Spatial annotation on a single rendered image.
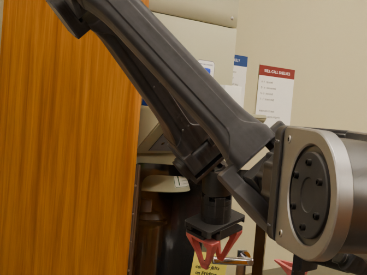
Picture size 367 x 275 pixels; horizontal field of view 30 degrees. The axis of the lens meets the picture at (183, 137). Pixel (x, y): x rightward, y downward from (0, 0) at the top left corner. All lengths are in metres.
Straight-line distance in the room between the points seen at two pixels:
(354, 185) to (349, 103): 2.34
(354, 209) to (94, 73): 0.89
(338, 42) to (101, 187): 1.66
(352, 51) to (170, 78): 2.14
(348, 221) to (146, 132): 0.85
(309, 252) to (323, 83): 2.16
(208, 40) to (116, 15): 0.76
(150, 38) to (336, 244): 0.37
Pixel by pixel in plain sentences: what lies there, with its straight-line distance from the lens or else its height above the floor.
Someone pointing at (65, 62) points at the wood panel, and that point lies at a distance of 1.49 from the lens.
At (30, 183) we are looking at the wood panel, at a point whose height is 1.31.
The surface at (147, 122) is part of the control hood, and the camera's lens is 1.40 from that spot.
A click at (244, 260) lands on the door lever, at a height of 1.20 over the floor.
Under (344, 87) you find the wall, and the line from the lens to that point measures 2.90.
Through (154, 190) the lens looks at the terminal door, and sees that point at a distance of 1.45.
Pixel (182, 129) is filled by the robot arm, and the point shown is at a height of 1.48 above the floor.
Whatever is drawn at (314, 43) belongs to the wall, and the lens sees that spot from 2.70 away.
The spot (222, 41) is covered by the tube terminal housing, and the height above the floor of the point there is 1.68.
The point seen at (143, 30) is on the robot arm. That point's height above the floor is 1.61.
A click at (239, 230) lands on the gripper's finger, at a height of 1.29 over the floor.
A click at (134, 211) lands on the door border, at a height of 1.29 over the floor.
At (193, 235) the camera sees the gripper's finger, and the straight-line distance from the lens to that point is 1.27.
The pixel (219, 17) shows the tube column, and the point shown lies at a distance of 1.63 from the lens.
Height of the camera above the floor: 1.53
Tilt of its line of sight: 3 degrees down
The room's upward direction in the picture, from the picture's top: 5 degrees clockwise
